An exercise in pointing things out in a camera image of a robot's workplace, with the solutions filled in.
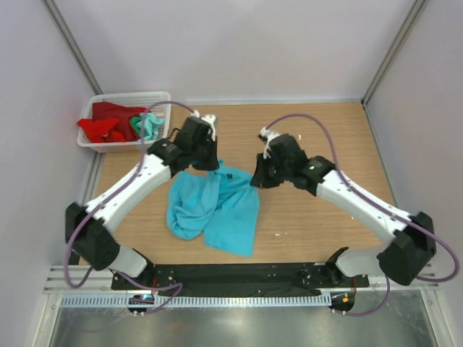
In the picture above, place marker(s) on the grey slotted cable duct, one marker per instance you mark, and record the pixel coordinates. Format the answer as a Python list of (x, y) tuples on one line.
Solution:
[(148, 301)]

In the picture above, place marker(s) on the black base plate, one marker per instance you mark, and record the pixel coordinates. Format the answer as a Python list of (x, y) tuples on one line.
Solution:
[(250, 280)]

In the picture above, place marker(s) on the aluminium corner post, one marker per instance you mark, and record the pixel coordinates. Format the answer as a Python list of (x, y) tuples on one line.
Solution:
[(72, 45), (402, 34)]

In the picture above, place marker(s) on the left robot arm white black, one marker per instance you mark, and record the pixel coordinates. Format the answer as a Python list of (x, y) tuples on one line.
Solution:
[(89, 227)]

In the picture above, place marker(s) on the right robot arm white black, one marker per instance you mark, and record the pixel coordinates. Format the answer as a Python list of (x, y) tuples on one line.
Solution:
[(404, 251)]

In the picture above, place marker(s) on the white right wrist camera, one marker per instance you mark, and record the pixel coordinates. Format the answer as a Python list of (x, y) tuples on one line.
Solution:
[(267, 135)]

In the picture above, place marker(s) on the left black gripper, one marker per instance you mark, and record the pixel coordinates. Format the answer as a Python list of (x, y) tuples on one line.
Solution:
[(213, 163)]

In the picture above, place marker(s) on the left aluminium corner post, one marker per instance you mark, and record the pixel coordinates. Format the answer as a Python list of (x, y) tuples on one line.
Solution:
[(72, 45)]

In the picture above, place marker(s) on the white plastic laundry basket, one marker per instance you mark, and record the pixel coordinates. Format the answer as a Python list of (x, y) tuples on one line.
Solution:
[(145, 100)]

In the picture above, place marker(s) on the mint green t shirt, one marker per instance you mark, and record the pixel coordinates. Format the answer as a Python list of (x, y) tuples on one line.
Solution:
[(147, 126)]

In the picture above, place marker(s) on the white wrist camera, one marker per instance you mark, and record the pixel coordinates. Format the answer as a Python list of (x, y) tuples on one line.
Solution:
[(267, 135), (208, 119)]

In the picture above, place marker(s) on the blue t shirt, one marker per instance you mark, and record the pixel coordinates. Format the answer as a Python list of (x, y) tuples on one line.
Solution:
[(221, 206)]

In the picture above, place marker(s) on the right aluminium corner post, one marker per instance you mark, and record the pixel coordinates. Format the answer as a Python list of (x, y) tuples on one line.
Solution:
[(402, 34)]

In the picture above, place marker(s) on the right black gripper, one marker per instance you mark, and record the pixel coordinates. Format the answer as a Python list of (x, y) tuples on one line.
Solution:
[(260, 180)]

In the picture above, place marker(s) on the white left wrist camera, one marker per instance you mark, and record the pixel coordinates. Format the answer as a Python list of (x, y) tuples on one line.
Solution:
[(208, 119)]

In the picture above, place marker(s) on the dark red t shirt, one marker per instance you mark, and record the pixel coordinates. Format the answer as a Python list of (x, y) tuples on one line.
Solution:
[(107, 110)]

